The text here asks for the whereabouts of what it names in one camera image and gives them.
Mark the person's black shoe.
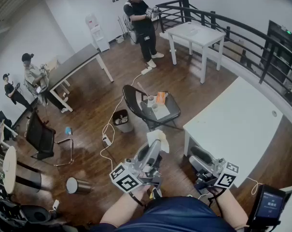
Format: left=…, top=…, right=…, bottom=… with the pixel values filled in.
left=151, top=187, right=163, bottom=200

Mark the small white table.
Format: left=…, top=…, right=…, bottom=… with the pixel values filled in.
left=165, top=22, right=226, bottom=84

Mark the person's left forearm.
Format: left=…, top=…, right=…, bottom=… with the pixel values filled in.
left=99, top=185, right=153, bottom=227

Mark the black folding chair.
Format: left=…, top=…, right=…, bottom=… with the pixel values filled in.
left=123, top=85, right=181, bottom=130

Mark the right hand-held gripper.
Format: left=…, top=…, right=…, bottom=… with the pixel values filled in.
left=189, top=145, right=240, bottom=195

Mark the long white cable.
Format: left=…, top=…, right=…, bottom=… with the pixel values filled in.
left=99, top=72, right=146, bottom=173

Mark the black waste bin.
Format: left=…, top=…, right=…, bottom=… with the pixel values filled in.
left=112, top=109, right=134, bottom=133

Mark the person's navy shirt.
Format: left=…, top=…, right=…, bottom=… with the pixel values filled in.
left=87, top=196, right=236, bottom=232

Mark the white water dispenser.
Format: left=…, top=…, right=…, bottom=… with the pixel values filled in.
left=85, top=13, right=110, bottom=53

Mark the black screen device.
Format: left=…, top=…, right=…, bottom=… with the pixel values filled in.
left=246, top=184, right=287, bottom=227

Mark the black metal railing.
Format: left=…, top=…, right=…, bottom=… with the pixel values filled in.
left=155, top=0, right=292, bottom=106

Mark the thin white cable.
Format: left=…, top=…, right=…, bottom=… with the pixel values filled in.
left=246, top=176, right=264, bottom=195

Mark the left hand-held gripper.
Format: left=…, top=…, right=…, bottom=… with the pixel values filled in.
left=109, top=139, right=164, bottom=193

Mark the white cloth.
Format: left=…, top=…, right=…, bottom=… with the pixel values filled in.
left=146, top=129, right=170, bottom=154

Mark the thin wooden stick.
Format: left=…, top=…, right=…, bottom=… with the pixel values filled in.
left=137, top=82, right=150, bottom=98

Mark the cardboard box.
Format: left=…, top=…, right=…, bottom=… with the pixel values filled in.
left=222, top=40, right=245, bottom=60

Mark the white paper sheet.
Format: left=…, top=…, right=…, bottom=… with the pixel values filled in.
left=140, top=98, right=170, bottom=120

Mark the round white side table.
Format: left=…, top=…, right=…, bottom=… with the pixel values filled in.
left=3, top=145, right=42, bottom=194

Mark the person's right forearm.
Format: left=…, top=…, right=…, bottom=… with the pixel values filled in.
left=209, top=187, right=249, bottom=229

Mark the black office chair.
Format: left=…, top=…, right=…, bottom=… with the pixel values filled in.
left=25, top=110, right=74, bottom=166

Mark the metal cylinder bin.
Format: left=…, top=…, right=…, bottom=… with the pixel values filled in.
left=65, top=177, right=92, bottom=195

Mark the dark-top table with white legs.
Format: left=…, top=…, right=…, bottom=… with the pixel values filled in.
left=48, top=43, right=114, bottom=113

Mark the black door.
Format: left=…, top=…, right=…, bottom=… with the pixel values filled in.
left=261, top=20, right=292, bottom=82

